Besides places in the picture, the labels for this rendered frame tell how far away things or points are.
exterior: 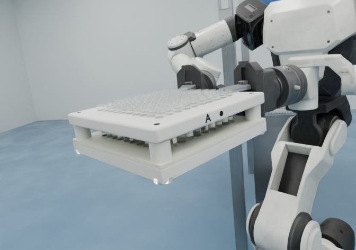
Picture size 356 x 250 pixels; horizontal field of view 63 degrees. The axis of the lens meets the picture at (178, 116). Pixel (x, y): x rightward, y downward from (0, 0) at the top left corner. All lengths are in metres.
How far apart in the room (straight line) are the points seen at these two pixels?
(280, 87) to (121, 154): 0.35
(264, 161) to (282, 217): 0.81
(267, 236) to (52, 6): 5.94
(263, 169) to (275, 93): 1.13
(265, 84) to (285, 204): 0.44
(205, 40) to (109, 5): 4.69
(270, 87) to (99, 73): 5.35
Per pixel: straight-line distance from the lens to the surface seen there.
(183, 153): 0.38
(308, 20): 0.93
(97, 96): 5.96
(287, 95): 0.62
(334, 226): 1.43
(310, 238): 0.92
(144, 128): 0.36
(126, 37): 5.52
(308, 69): 0.70
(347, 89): 0.71
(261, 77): 0.57
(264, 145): 1.66
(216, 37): 1.08
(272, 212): 0.93
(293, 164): 1.01
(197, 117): 0.39
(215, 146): 0.42
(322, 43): 0.92
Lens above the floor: 1.12
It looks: 12 degrees down
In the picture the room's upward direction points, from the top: 6 degrees counter-clockwise
